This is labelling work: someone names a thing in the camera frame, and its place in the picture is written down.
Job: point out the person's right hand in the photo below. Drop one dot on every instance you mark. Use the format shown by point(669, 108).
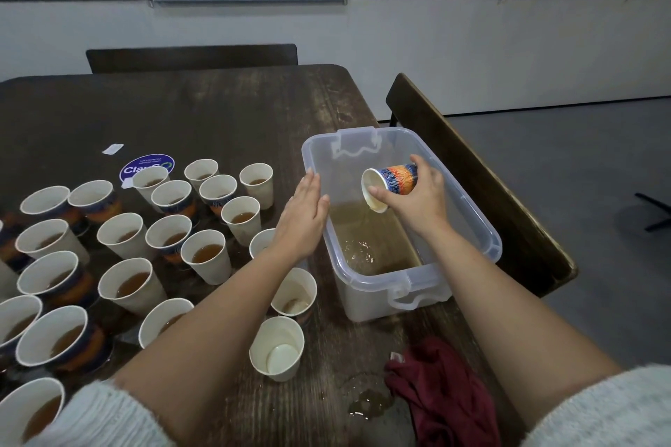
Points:
point(425, 206)

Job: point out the person's left hand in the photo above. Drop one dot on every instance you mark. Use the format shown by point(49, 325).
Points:
point(302, 223)

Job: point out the orange blue patterned paper cup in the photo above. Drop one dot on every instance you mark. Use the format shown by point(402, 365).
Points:
point(396, 179)

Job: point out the clear plastic storage bin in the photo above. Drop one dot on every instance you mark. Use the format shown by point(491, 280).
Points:
point(372, 300)

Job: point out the group of paper cups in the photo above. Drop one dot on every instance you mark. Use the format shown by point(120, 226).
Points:
point(124, 234)

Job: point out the person's right forearm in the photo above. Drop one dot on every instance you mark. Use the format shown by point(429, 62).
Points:
point(514, 337)

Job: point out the person's left forearm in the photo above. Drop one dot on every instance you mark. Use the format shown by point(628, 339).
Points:
point(210, 342)

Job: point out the dark wooden chair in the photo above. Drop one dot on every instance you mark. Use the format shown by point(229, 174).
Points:
point(477, 190)
point(189, 58)

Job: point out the dark wooden table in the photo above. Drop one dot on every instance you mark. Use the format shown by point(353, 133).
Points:
point(210, 106)

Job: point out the round blue sticker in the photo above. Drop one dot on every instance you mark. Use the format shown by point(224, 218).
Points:
point(147, 163)

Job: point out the dark red cloth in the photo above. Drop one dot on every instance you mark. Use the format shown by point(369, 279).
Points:
point(446, 399)

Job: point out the small white paper label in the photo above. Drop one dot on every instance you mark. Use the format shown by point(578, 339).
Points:
point(112, 148)

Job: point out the round white side table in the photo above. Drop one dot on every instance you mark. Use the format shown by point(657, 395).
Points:
point(658, 211)

